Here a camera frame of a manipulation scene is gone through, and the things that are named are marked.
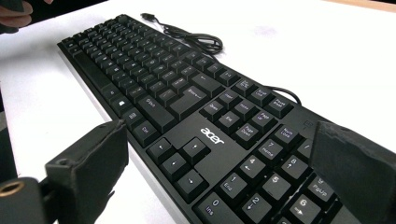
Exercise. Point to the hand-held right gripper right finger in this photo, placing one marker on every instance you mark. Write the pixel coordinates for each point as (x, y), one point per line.
(358, 174)

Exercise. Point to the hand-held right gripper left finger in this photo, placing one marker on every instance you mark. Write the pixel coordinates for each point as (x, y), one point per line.
(90, 165)

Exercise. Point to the black computer keyboard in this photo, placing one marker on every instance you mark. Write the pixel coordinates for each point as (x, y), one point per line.
(186, 124)

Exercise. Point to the wooden table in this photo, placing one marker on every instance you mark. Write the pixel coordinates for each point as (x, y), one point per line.
(367, 4)

